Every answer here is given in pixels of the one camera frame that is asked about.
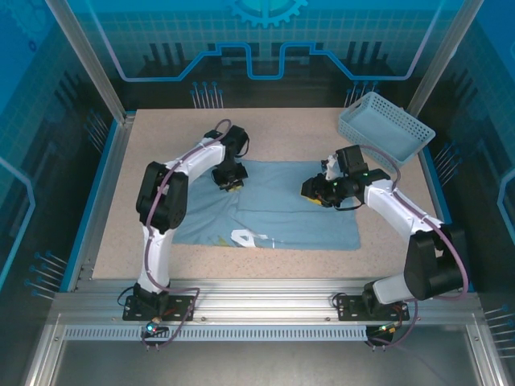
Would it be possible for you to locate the light blue printed t-shirt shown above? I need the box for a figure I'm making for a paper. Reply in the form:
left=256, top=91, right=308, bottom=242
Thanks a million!
left=171, top=159, right=361, bottom=253

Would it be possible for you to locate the light blue perforated plastic basket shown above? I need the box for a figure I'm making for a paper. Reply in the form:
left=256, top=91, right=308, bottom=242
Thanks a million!
left=337, top=91, right=438, bottom=168

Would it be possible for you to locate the small lit connector module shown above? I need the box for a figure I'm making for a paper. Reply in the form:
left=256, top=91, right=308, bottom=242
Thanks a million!
left=140, top=317, right=168, bottom=337
left=368, top=321, right=403, bottom=339

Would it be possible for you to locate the grey metal sheet panel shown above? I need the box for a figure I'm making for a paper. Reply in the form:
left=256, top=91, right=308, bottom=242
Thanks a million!
left=47, top=340, right=486, bottom=386

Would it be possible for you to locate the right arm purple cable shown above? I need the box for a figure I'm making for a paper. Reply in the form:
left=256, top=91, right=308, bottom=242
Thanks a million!
left=359, top=144, right=471, bottom=351

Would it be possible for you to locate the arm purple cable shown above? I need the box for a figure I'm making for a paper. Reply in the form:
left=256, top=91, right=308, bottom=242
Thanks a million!
left=138, top=118, right=233, bottom=351
left=359, top=144, right=471, bottom=351

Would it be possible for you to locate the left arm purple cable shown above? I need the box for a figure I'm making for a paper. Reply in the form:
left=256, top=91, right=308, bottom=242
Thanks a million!
left=138, top=118, right=233, bottom=351

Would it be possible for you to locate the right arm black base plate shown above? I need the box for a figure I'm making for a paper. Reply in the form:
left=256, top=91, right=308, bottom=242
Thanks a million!
left=336, top=294, right=411, bottom=322

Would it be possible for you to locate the aluminium mounting rail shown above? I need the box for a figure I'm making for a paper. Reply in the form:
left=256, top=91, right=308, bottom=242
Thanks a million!
left=51, top=278, right=482, bottom=327

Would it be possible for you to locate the aluminium side rail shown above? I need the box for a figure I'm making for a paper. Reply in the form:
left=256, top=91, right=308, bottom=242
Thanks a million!
left=71, top=114, right=137, bottom=293

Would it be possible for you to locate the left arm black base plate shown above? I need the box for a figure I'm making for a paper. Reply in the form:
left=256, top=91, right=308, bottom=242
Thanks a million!
left=122, top=294, right=198, bottom=322

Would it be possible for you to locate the slotted grey cable duct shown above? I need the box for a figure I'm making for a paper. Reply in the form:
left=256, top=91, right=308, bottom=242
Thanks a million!
left=63, top=324, right=369, bottom=343

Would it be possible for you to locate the aluminium frame post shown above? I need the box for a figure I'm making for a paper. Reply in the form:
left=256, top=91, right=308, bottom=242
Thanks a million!
left=43, top=0, right=137, bottom=123
left=405, top=0, right=483, bottom=114

